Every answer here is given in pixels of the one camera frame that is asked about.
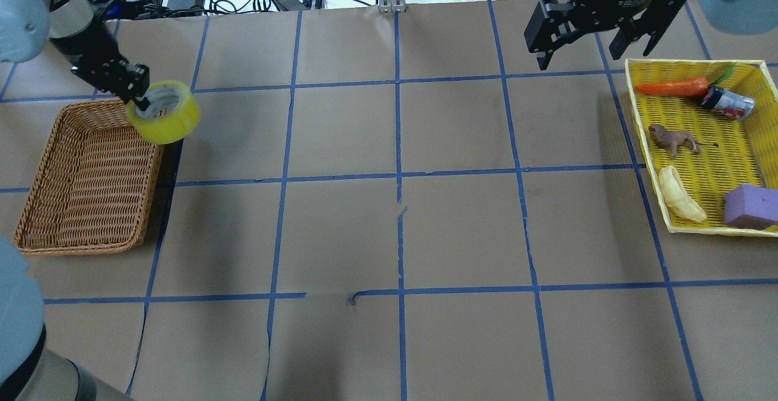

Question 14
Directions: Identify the yellow plastic mesh tray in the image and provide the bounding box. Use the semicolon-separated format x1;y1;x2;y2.
625;58;778;238

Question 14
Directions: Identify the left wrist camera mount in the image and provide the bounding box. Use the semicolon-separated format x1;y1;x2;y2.
88;0;139;21

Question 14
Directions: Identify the dark toy soda can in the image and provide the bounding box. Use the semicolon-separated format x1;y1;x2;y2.
701;86;756;121

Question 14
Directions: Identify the orange toy carrot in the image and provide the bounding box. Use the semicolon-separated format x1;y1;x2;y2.
635;77;709;97

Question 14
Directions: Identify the cream toy banana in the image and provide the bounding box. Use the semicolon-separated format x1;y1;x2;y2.
658;166;707;223

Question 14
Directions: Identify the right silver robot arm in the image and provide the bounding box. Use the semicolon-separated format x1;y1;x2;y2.
523;0;776;70

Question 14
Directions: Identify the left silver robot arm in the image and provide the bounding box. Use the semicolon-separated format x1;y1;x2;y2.
1;0;150;111

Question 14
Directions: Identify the brown wicker basket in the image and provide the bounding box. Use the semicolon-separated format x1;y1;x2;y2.
12;98;164;256

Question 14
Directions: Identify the purple foam block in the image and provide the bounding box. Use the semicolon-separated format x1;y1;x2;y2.
723;184;777;230

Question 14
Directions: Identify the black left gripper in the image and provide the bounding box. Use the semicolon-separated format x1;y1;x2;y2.
58;21;151;113

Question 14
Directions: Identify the yellow tape roll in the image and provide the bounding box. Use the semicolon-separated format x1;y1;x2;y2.
125;80;201;145

